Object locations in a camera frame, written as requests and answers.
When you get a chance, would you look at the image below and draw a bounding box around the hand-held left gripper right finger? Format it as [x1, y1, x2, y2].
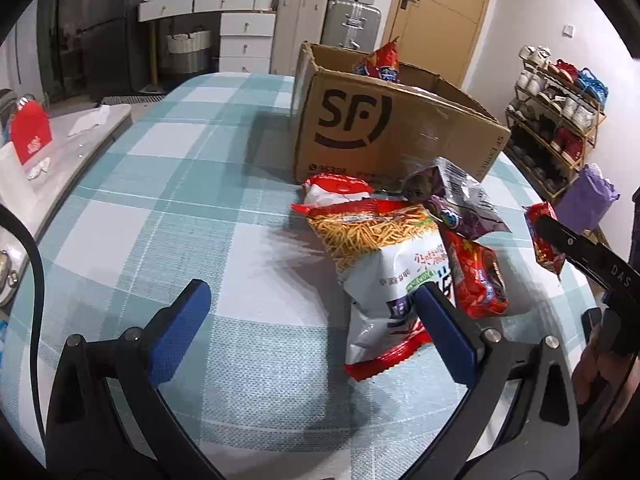
[400, 282, 582, 480]

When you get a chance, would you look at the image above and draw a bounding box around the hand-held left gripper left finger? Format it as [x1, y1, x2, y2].
[45, 278, 226, 480]

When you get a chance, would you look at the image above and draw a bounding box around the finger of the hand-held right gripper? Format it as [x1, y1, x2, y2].
[535, 214, 604, 275]

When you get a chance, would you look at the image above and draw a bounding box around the small red snack packet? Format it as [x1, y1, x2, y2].
[523, 201, 568, 275]

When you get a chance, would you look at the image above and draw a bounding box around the red dark-print snack packet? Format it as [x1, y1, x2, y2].
[438, 229, 511, 320]

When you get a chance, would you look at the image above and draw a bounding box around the white fries snack packet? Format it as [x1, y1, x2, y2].
[291, 198, 459, 382]

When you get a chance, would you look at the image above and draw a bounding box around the silver purple snack packet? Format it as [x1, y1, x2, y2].
[403, 157, 512, 241]

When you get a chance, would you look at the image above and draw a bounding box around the red-edged white snack packet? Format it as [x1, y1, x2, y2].
[301, 172, 375, 207]

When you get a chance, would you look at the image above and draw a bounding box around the brown cardboard box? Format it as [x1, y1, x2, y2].
[290, 41, 512, 196]

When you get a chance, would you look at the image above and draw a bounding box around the red blue-label snack packet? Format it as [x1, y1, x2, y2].
[351, 39, 401, 85]

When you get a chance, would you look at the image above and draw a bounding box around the person's right hand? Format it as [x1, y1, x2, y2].
[571, 339, 639, 417]

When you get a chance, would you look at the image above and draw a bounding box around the purple paper bag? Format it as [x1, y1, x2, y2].
[554, 163, 621, 234]

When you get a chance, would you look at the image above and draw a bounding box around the wooden shoe rack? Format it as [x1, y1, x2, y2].
[503, 44, 609, 201]

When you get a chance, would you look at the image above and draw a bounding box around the checked tablecloth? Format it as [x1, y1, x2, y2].
[0, 72, 609, 480]

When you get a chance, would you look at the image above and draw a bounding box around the small metal jar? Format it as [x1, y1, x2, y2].
[0, 248, 21, 306]

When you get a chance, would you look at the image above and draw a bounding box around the grey side table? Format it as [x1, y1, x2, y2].
[0, 102, 134, 311]

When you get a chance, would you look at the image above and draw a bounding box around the white tissue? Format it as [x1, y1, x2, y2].
[67, 104, 112, 137]

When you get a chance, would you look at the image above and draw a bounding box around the white cup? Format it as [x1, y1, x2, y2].
[0, 142, 35, 202]

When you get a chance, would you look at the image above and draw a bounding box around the red gift bag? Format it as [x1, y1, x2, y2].
[9, 98, 54, 166]

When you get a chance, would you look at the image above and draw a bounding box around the wooden door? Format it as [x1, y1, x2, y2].
[382, 0, 499, 86]

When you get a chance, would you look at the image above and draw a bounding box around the woven basket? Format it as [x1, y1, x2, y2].
[166, 27, 214, 74]

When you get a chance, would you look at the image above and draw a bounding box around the dark grey fridge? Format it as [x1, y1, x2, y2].
[80, 0, 151, 96]

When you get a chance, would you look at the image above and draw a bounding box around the white desk with drawers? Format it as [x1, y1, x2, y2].
[137, 0, 279, 76]

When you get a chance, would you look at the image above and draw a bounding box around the silver suitcase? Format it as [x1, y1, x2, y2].
[321, 0, 384, 56]

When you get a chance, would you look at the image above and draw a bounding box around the dark glass cabinet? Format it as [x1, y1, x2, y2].
[42, 0, 86, 104]

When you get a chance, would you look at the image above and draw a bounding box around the beige suitcase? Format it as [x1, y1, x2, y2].
[269, 0, 330, 76]

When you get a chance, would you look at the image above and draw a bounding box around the black cable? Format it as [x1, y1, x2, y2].
[0, 204, 49, 432]

